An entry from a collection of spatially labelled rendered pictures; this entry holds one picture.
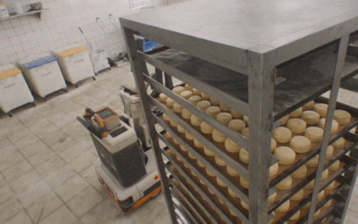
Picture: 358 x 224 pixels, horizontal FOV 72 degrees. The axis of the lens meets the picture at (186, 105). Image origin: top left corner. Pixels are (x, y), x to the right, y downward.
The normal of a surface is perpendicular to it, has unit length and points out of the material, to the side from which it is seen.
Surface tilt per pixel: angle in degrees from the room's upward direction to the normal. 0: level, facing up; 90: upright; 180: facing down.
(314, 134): 0
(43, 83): 90
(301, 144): 0
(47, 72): 92
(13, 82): 92
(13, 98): 94
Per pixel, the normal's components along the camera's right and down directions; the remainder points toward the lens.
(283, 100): -0.13, -0.86
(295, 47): 0.54, 0.36
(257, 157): -0.83, 0.36
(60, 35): 0.74, 0.25
